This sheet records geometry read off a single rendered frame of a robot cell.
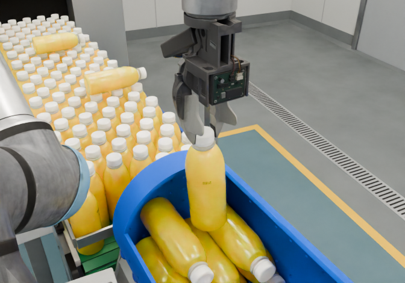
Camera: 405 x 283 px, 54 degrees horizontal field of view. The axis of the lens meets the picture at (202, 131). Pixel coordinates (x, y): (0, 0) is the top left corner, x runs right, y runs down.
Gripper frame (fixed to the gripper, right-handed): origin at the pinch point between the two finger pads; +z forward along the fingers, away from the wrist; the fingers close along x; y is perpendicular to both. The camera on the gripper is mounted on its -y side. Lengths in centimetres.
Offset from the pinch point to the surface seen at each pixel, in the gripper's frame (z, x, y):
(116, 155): 23.5, -5.3, -34.2
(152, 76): 133, 123, -312
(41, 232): 32.4, -27.2, -26.5
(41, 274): 54, -30, -35
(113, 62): 23, 16, -95
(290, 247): 24.2, 12.8, 11.1
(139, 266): 21.4, -14.4, 2.8
